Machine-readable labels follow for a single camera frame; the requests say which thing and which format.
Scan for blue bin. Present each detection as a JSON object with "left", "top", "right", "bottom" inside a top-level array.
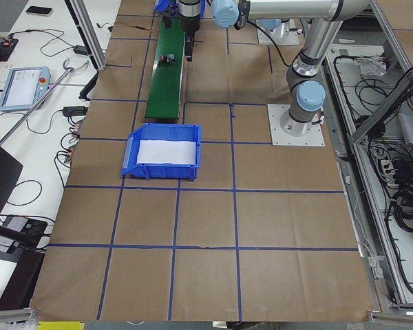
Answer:
[
  {"left": 121, "top": 123, "right": 202, "bottom": 182},
  {"left": 154, "top": 0, "right": 206, "bottom": 18}
]

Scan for blue bin on left side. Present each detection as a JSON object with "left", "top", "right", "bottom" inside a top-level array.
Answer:
[{"left": 121, "top": 123, "right": 202, "bottom": 182}]

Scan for aluminium frame post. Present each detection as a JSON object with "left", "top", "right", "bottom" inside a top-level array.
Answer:
[{"left": 64, "top": 0, "right": 106, "bottom": 71}]

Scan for white foam pad left bin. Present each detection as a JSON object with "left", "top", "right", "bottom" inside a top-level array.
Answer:
[{"left": 137, "top": 140, "right": 197, "bottom": 165}]

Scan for red black conveyor wires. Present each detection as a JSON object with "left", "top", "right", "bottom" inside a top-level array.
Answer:
[{"left": 96, "top": 21, "right": 147, "bottom": 32}]

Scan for green conveyor belt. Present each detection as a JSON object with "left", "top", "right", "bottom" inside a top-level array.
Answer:
[{"left": 145, "top": 19, "right": 185, "bottom": 120}]

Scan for blue bin on right side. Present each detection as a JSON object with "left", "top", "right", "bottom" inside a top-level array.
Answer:
[{"left": 154, "top": 0, "right": 206, "bottom": 18}]

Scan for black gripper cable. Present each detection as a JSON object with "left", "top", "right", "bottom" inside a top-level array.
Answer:
[{"left": 240, "top": 19, "right": 295, "bottom": 68}]

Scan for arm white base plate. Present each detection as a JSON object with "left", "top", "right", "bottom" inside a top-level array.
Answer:
[
  {"left": 256, "top": 19, "right": 299, "bottom": 46},
  {"left": 267, "top": 104, "right": 325, "bottom": 147}
]

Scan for teach pendant tablet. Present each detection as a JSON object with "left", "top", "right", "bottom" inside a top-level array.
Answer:
[{"left": 0, "top": 66, "right": 51, "bottom": 112}]

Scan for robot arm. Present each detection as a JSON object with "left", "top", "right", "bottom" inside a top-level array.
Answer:
[{"left": 211, "top": 0, "right": 369, "bottom": 137}]

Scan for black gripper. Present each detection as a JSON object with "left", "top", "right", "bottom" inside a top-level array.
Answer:
[{"left": 163, "top": 6, "right": 201, "bottom": 62}]

